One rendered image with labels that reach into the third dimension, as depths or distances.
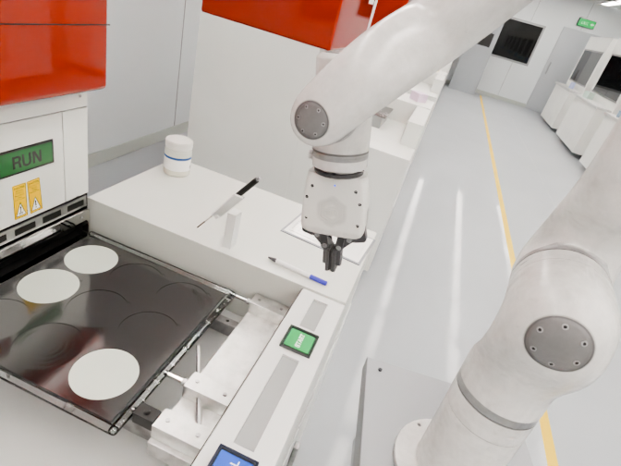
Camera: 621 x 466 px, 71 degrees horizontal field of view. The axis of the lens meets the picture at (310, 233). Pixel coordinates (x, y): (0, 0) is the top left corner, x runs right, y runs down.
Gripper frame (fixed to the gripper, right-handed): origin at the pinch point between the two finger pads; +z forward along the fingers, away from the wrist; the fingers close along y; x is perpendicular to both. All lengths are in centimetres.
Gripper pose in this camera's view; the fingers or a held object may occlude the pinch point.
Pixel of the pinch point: (332, 257)
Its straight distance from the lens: 72.4
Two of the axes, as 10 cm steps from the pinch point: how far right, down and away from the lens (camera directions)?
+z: -0.4, 9.0, 4.4
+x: 3.1, -4.1, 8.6
